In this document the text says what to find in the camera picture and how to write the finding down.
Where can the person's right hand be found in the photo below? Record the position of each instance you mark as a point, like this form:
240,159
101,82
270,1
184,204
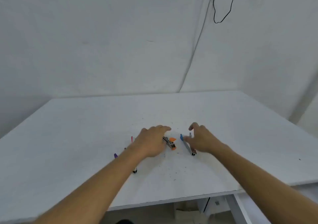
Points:
203,141

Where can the person's left hand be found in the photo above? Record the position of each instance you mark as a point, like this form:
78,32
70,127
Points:
147,143

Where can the person's right thumb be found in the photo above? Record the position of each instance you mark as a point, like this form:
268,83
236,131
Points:
188,139

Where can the pink dart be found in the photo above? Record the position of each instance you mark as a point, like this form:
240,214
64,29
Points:
132,139

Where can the person's left fingers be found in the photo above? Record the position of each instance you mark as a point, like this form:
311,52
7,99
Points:
162,129

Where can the purple dart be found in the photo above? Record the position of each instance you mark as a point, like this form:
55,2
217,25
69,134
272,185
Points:
115,155

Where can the person's right forearm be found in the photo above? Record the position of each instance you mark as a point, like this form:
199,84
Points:
260,181

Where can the white table leg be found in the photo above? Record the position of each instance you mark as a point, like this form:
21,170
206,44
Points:
238,210

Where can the person's left forearm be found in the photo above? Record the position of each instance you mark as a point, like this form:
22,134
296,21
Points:
99,181

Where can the orange dart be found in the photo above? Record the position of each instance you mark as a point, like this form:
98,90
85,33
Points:
171,144

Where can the blue dart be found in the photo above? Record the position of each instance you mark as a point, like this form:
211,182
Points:
186,147

